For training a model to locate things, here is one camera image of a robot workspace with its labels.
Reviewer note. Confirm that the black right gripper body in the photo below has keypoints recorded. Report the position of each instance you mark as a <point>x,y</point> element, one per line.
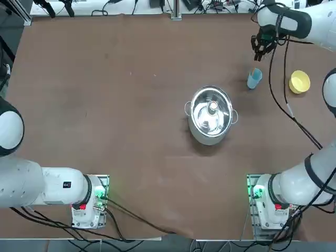
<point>260,43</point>

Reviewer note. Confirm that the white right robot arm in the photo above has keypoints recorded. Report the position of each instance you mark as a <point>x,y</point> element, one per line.
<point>325,21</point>

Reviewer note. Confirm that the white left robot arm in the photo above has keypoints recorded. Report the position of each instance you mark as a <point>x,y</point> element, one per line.
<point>26,181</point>

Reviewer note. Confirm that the blue plastic cup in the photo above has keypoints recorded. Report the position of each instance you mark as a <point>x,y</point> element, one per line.
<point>254,81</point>

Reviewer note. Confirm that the yellow plastic bowl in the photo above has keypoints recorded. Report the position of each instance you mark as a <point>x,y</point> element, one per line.
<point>299,82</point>

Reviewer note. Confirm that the red black electronic device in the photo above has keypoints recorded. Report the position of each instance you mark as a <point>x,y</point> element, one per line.
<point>216,2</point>

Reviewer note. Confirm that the glass pot lid with knob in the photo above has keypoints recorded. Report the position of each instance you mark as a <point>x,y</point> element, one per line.
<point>211,113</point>

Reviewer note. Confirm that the stainless steel pot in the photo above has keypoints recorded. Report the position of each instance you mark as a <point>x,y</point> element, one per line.
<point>207,140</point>

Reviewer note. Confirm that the black power adapter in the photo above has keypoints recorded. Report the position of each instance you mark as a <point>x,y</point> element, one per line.
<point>156,3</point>

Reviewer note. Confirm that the black stand leg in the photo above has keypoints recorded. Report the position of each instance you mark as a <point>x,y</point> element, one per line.
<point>68,8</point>
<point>47,8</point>

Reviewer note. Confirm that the aluminium camera post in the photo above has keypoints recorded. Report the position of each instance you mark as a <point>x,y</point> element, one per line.
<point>176,10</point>

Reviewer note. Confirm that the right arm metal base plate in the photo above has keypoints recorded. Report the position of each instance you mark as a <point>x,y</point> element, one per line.
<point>250,210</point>

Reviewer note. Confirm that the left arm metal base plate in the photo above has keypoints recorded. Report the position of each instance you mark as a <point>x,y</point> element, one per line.
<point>105,181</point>

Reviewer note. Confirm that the aluminium corner rail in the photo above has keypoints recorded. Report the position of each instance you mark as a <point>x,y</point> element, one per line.
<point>23,14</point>

